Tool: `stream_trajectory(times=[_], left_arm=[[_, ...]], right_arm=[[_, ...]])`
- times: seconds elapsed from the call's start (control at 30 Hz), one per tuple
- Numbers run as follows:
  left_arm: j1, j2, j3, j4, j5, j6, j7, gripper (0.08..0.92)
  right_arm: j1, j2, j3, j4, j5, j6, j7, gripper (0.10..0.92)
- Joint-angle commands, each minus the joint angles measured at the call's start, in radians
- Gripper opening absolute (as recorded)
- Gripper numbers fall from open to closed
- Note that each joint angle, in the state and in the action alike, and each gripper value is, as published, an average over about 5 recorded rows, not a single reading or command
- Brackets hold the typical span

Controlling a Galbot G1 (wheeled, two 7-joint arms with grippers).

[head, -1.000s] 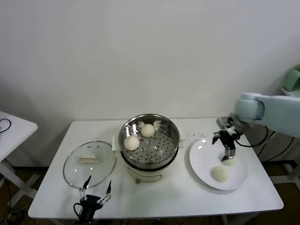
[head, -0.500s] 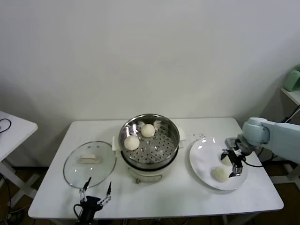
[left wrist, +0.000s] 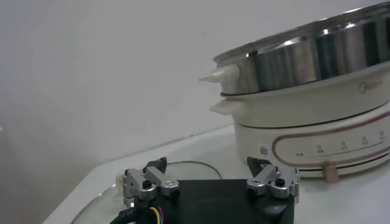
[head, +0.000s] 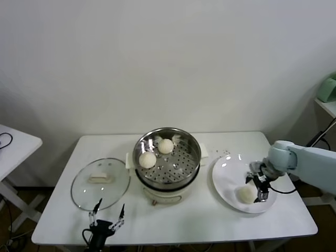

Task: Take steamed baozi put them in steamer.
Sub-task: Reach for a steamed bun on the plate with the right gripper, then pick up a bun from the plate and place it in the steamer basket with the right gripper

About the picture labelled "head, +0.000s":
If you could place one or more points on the white steamed baozi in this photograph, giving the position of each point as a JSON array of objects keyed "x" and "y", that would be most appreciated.
[
  {"x": 147, "y": 160},
  {"x": 165, "y": 146},
  {"x": 245, "y": 195}
]

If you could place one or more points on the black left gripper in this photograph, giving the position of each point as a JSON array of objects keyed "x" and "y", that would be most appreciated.
[{"x": 101, "y": 231}]

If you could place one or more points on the white round plate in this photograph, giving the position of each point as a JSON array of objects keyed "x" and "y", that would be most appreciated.
[{"x": 228, "y": 183}]

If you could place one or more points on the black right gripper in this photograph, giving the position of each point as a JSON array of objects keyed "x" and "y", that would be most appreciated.
[{"x": 263, "y": 174}]

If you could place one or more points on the light blue right robot arm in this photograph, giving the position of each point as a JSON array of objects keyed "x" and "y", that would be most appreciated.
[{"x": 309, "y": 162}]

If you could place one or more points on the perforated steel steamer basket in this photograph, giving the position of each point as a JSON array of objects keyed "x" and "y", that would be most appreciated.
[{"x": 178, "y": 170}]

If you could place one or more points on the round glass pot lid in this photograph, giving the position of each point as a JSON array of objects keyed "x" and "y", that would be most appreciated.
[{"x": 113, "y": 189}]

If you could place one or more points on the white folding side table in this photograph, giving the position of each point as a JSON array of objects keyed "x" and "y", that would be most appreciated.
[{"x": 21, "y": 147}]

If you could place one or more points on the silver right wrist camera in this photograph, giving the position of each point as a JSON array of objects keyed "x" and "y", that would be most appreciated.
[{"x": 255, "y": 166}]

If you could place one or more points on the white shelf board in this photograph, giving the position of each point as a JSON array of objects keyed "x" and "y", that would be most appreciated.
[{"x": 328, "y": 107}]

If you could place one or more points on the cream electric cooker pot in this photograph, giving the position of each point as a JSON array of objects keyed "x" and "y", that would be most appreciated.
[{"x": 162, "y": 197}]

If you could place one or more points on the pale green appliance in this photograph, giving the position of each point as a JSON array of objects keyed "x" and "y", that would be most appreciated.
[{"x": 328, "y": 90}]

